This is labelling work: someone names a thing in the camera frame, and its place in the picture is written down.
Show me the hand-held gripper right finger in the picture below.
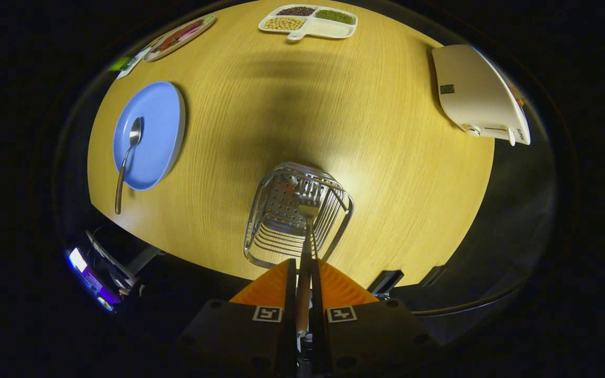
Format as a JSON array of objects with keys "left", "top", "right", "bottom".
[{"left": 310, "top": 258, "right": 440, "bottom": 378}]

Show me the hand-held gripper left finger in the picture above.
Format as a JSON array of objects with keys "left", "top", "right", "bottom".
[{"left": 169, "top": 258, "right": 298, "bottom": 378}]

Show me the fork with wooden handle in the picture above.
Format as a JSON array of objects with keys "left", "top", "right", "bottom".
[{"left": 295, "top": 181, "right": 324, "bottom": 337}]

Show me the spoon with wooden handle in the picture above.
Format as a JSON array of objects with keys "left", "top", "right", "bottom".
[{"left": 114, "top": 117, "right": 143, "bottom": 215}]

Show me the laptop with lit screen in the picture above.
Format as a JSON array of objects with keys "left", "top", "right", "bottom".
[{"left": 67, "top": 247, "right": 122, "bottom": 313}]

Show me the blue round plate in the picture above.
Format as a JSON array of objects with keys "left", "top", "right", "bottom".
[{"left": 113, "top": 81, "right": 186, "bottom": 191}]

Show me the cream white toaster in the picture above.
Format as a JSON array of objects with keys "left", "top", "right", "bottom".
[{"left": 432, "top": 44, "right": 531, "bottom": 146}]

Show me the white divided tray with beans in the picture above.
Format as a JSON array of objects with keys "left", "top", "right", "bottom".
[{"left": 258, "top": 5, "right": 358, "bottom": 41}]

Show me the white square coaster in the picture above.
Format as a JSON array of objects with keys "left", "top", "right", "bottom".
[{"left": 116, "top": 47, "right": 152, "bottom": 79}]

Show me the oval plate with food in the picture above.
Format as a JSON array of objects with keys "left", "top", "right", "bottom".
[{"left": 142, "top": 14, "right": 216, "bottom": 62}]

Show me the black table bracket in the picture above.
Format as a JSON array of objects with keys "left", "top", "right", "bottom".
[
  {"left": 421, "top": 266, "right": 445, "bottom": 287},
  {"left": 368, "top": 270, "right": 404, "bottom": 295}
]

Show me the metal wire cutlery basket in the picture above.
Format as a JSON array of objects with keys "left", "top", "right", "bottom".
[{"left": 243, "top": 162, "right": 354, "bottom": 269}]

